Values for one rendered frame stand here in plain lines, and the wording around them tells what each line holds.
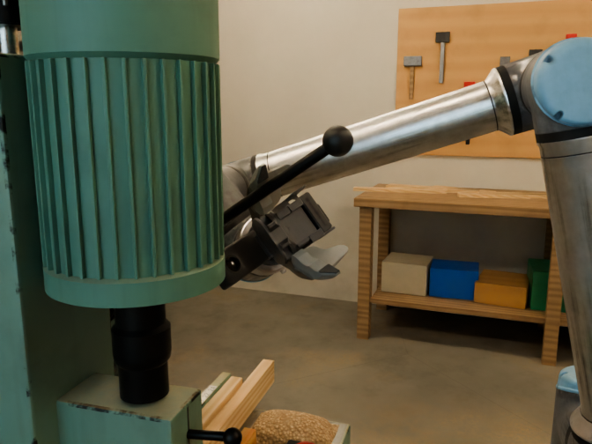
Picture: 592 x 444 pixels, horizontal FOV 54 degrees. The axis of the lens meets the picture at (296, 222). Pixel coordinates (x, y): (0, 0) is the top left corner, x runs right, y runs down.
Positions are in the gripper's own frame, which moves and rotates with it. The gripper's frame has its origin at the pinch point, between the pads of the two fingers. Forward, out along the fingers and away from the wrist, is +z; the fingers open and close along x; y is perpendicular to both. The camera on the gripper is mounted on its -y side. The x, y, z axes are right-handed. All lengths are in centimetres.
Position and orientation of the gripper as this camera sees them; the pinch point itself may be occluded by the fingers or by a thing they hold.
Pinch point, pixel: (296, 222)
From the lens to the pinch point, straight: 65.7
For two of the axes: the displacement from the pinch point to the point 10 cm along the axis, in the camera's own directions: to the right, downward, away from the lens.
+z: 2.7, -2.0, -9.4
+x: 5.7, 8.2, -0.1
